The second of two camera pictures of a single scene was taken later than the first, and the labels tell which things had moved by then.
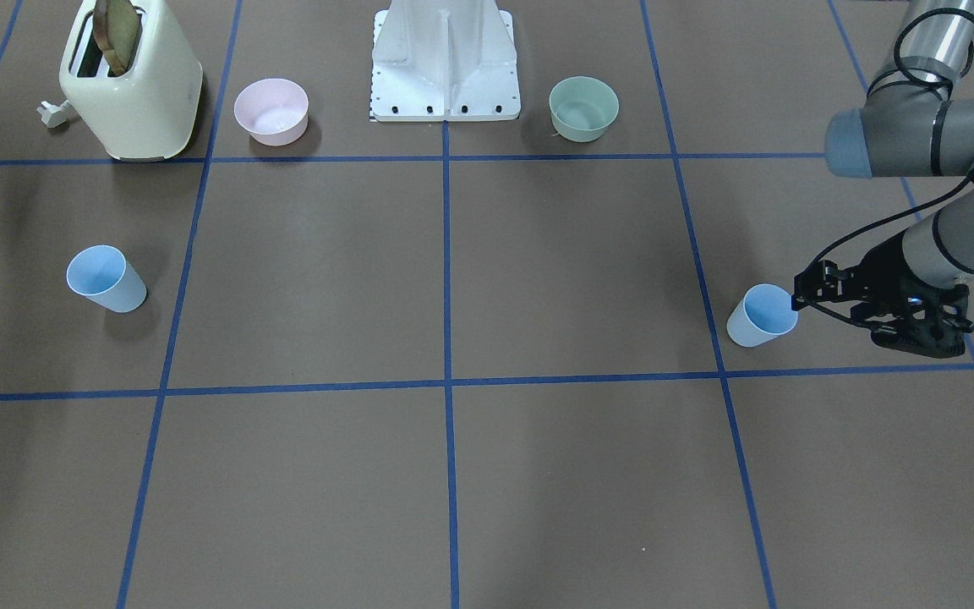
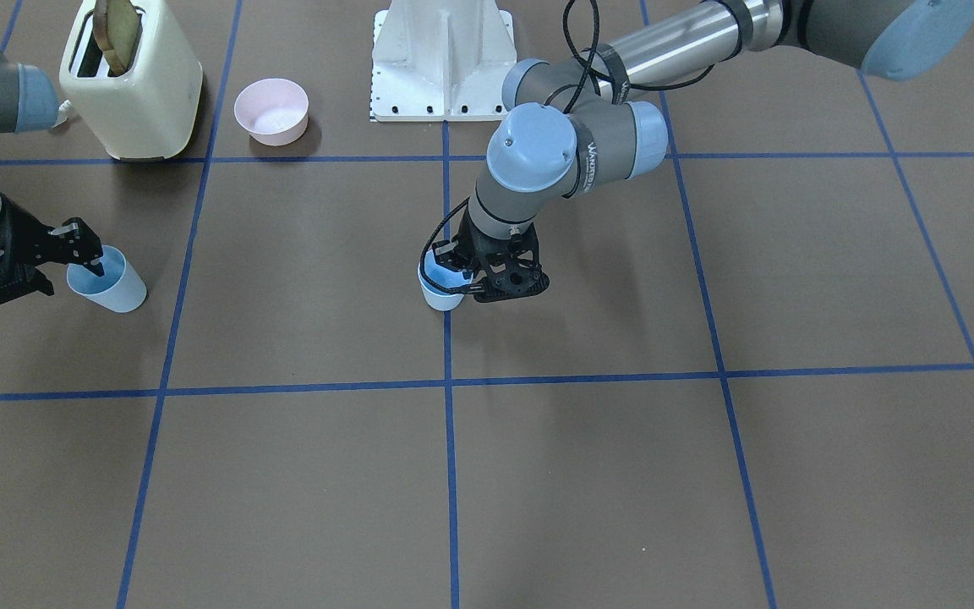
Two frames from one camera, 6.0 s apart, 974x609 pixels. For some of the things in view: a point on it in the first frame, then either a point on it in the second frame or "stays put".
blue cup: x=103 y=274 stays put
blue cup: x=763 y=314 → x=440 y=299
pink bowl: x=273 y=111 stays put
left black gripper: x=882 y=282 → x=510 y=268
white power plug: x=53 y=115 stays put
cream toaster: x=150 y=113 stays put
